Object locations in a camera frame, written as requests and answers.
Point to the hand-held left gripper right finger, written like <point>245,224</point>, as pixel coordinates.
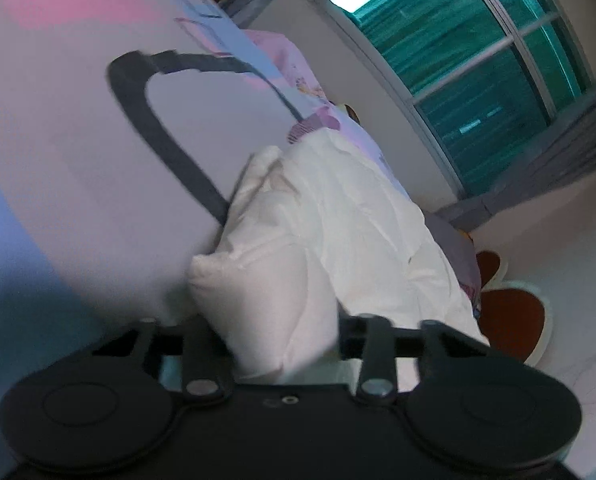
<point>375,355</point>

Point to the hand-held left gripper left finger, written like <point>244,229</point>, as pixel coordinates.
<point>200,355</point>

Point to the white puffer jacket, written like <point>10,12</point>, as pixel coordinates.
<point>338,240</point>

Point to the pile of folded clothes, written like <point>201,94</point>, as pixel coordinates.
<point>452,250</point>

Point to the brown and white headboard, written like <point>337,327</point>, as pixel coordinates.
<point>515,320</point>

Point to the bed with patterned sheet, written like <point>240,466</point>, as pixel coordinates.
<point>53,160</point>

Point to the sliding window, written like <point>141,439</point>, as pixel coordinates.
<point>457,60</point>

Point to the pink pillow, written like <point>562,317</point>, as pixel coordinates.
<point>278,55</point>

